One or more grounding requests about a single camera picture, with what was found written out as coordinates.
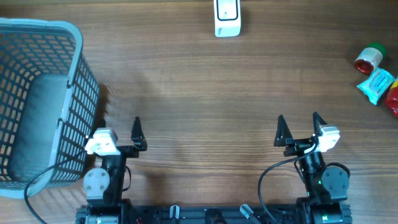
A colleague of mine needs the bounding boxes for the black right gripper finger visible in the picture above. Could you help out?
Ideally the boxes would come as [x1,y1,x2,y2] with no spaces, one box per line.
[274,114,294,147]
[313,112,326,135]

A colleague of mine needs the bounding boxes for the teal wet wipes pack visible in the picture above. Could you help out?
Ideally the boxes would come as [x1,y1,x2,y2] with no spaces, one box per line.
[357,68,395,105]

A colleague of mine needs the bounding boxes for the red sauce squeeze bottle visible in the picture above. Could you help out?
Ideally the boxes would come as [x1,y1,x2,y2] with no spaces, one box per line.
[385,78,398,118]

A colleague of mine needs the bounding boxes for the green lid jar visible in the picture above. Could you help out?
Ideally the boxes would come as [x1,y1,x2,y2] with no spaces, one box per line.
[354,42,386,75]

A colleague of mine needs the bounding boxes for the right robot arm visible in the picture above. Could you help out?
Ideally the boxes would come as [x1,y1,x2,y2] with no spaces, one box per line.
[274,112,353,224]

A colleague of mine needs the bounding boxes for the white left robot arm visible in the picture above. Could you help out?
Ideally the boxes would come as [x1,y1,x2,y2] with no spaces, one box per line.
[75,116,147,224]

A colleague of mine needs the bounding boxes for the white barcode scanner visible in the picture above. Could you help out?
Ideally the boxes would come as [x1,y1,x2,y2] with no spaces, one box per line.
[213,0,241,38]

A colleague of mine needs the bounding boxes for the grey plastic shopping basket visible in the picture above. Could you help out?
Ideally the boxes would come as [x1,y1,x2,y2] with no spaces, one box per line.
[1,18,100,198]

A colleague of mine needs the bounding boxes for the right camera cable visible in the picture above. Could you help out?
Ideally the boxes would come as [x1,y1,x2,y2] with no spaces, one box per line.
[257,141,320,224]

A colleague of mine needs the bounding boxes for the camera cable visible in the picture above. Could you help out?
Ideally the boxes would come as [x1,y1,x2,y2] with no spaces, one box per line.
[257,141,320,224]
[24,149,132,224]

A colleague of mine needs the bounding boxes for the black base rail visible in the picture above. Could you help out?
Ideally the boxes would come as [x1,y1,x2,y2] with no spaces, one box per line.
[75,204,353,223]

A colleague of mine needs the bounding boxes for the left camera cable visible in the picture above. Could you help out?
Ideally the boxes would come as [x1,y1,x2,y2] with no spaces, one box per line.
[24,149,132,224]

